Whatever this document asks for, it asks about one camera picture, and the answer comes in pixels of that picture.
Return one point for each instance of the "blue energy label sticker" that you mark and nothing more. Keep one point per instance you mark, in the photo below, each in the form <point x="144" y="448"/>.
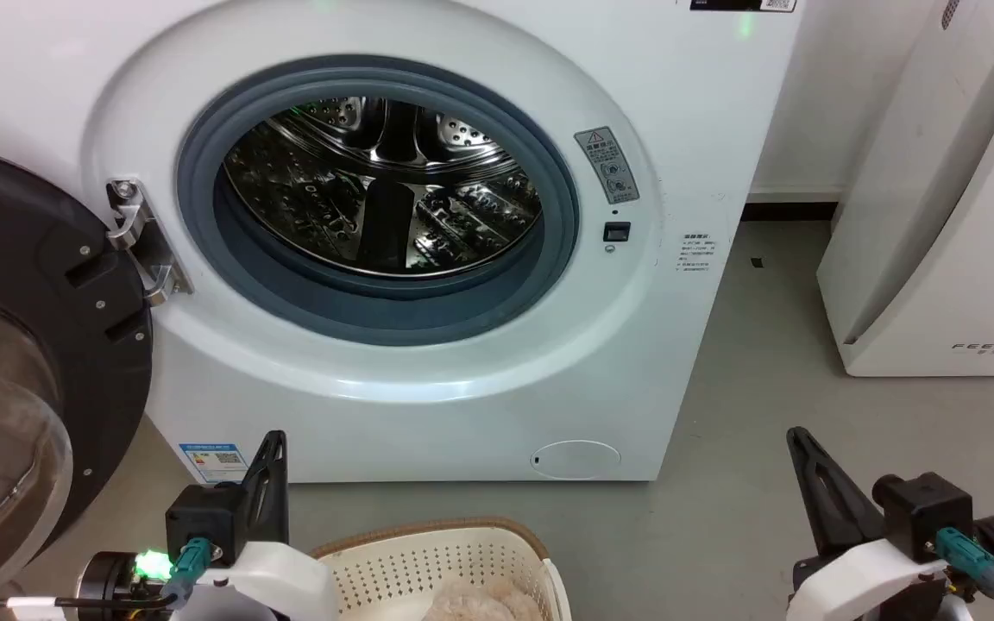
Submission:
<point x="214" y="462"/>

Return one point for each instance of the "oval drain filter cover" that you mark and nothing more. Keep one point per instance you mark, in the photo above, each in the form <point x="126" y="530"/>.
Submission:
<point x="575" y="459"/>

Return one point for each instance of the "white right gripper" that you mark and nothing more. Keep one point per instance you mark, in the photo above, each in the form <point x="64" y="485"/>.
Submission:
<point x="868" y="582"/>

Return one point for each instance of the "stainless steel washing machine drum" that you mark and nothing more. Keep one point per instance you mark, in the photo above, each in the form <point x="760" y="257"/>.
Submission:
<point x="376" y="190"/>

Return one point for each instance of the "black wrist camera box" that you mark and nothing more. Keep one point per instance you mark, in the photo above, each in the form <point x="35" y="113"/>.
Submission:
<point x="924" y="513"/>
<point x="204" y="522"/>

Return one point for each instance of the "white air purifier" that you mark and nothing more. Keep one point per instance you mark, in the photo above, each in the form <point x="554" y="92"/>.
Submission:
<point x="946" y="241"/>

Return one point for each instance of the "cream perforated laundry basket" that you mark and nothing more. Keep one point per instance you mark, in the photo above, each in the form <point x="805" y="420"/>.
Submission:
<point x="393" y="565"/>

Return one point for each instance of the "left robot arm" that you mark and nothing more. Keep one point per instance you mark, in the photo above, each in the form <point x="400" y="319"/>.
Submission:
<point x="109" y="582"/>

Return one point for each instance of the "metal washing machine door hinge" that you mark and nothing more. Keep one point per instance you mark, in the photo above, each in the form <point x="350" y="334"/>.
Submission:
<point x="145" y="246"/>

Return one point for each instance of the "grey rubber door gasket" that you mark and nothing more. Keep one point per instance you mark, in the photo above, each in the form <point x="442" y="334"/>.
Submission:
<point x="393" y="315"/>

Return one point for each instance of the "grey warning sticker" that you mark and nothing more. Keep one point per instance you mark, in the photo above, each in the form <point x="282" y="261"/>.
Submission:
<point x="607" y="164"/>

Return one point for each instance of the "small text instruction sticker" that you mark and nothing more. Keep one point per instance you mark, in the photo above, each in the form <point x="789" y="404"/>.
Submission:
<point x="697" y="252"/>

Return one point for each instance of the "black door latch socket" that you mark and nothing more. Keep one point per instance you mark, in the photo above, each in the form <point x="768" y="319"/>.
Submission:
<point x="617" y="231"/>

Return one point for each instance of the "beige fluffy cloth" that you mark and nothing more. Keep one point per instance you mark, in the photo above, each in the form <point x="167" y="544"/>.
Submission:
<point x="484" y="602"/>

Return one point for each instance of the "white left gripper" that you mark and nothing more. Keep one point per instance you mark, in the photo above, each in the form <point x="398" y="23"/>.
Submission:
<point x="277" y="578"/>

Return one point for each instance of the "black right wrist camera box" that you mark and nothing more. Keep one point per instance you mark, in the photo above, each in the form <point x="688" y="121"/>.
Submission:
<point x="924" y="513"/>

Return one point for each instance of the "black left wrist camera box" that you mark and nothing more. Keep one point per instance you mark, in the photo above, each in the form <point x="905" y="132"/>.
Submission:
<point x="204" y="522"/>

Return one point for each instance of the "black round washer door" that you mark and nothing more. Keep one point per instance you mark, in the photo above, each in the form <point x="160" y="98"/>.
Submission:
<point x="22" y="259"/>

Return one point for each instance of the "white front-load washing machine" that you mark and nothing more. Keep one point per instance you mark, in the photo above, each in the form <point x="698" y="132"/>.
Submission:
<point x="428" y="414"/>

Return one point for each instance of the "black barcode label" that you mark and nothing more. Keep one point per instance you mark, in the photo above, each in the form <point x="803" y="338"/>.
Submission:
<point x="743" y="4"/>

